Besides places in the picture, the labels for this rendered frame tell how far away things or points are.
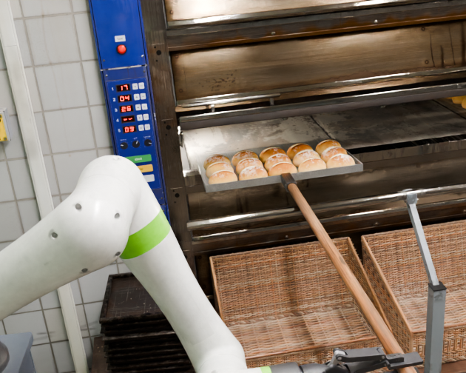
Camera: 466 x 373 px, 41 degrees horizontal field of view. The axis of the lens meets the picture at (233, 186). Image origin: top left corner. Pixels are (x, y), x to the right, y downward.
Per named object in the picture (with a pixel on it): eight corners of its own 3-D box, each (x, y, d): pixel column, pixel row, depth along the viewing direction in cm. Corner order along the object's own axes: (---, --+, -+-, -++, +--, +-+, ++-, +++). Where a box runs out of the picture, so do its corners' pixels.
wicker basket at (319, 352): (213, 315, 248) (206, 254, 237) (350, 294, 254) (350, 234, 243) (231, 400, 204) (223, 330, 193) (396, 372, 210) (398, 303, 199)
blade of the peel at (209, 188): (362, 171, 217) (362, 163, 215) (206, 192, 210) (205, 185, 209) (331, 138, 249) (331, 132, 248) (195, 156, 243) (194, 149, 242)
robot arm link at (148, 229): (55, 189, 108) (115, 160, 105) (74, 162, 119) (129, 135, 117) (109, 271, 114) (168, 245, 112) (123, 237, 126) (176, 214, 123)
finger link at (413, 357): (382, 360, 122) (382, 357, 122) (416, 354, 123) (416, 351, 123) (388, 370, 119) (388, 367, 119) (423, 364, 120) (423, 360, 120)
